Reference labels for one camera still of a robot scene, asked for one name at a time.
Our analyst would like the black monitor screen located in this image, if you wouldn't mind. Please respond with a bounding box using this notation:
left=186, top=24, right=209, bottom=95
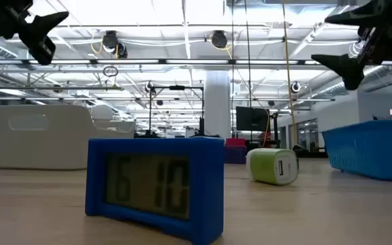
left=235, top=105, right=271, bottom=132

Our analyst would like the blue digital clock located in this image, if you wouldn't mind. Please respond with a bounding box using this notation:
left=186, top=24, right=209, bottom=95
left=84, top=136, right=225, bottom=245

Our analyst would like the yellow cable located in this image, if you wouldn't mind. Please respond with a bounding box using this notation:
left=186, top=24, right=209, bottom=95
left=281, top=0, right=298, bottom=148

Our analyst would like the long ceiling light bar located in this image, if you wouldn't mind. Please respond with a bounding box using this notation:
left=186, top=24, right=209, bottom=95
left=0, top=84, right=125, bottom=91
left=0, top=58, right=392, bottom=67

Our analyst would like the black cable with coil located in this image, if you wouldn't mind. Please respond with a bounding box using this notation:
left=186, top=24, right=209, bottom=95
left=243, top=0, right=253, bottom=139

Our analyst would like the small red block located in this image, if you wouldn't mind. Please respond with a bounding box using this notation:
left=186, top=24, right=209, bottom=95
left=225, top=137, right=247, bottom=148

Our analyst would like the white building column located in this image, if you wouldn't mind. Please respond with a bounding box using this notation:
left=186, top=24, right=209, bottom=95
left=204, top=70, right=231, bottom=140

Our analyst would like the blue square block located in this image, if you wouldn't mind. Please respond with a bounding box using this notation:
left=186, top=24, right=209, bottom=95
left=224, top=145, right=248, bottom=165

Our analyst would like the white plastic bin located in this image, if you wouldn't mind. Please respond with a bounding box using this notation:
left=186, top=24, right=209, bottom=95
left=0, top=104, right=136, bottom=171

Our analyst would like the thin black hanging cable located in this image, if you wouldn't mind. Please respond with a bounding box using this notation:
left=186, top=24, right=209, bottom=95
left=231, top=0, right=235, bottom=139

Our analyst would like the green white USB charger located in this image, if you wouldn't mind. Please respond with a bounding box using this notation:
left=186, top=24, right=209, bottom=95
left=246, top=147, right=299, bottom=186

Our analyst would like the blue plastic basket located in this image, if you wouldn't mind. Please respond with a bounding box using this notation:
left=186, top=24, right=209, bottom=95
left=321, top=119, right=392, bottom=182

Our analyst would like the black rig frame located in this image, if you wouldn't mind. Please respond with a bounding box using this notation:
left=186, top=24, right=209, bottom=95
left=147, top=84, right=206, bottom=138

